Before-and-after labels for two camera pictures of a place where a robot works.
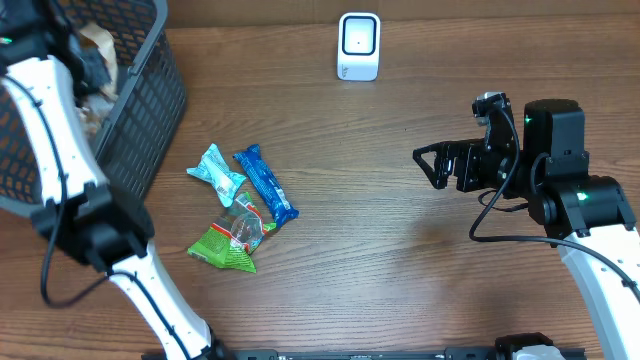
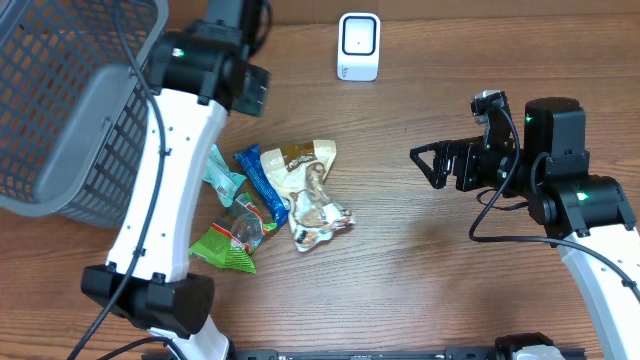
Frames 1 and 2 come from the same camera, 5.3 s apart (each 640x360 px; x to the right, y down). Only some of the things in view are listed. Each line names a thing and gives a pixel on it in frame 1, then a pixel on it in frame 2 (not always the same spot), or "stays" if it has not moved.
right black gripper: [465, 151] stays
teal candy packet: [213, 170] stays
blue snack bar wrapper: [282, 209] stays
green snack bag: [230, 242] stays
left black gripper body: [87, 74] to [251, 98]
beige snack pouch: [97, 36] to [299, 173]
